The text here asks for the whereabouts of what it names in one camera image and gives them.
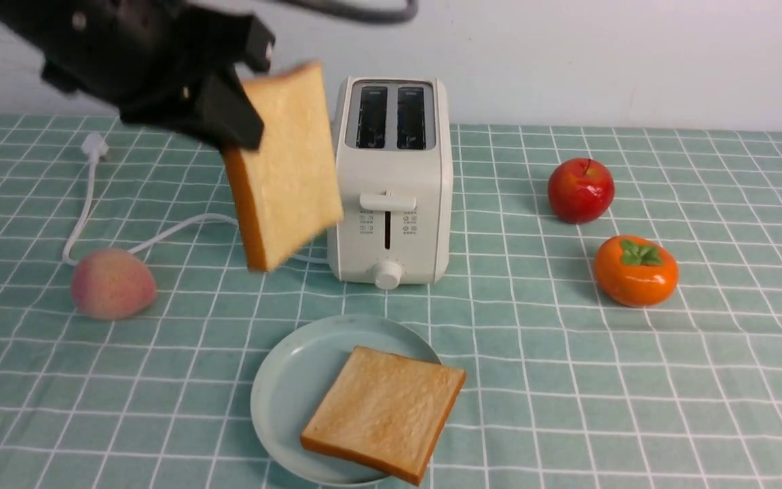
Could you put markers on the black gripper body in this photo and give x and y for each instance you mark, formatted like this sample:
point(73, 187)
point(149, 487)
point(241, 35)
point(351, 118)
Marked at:
point(134, 55)

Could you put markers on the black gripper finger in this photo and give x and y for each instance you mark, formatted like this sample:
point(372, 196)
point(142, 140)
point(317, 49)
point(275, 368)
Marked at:
point(217, 112)
point(257, 46)

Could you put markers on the toast slice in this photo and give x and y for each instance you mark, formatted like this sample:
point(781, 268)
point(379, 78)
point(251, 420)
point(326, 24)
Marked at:
point(285, 193)
point(384, 411)

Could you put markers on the white two-slot toaster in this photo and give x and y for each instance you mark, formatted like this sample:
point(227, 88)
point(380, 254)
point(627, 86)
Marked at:
point(394, 167)

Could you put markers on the pink peach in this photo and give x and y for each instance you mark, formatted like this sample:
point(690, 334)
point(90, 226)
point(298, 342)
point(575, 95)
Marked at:
point(111, 284)

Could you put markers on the light green round plate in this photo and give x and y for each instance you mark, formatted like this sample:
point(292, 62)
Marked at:
point(298, 372)

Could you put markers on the red apple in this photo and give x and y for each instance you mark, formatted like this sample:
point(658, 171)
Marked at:
point(580, 190)

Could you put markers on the orange persimmon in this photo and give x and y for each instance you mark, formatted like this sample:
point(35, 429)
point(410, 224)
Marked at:
point(634, 271)

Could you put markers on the green checkered tablecloth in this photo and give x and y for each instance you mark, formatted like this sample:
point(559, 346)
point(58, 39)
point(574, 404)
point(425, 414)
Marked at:
point(565, 388)

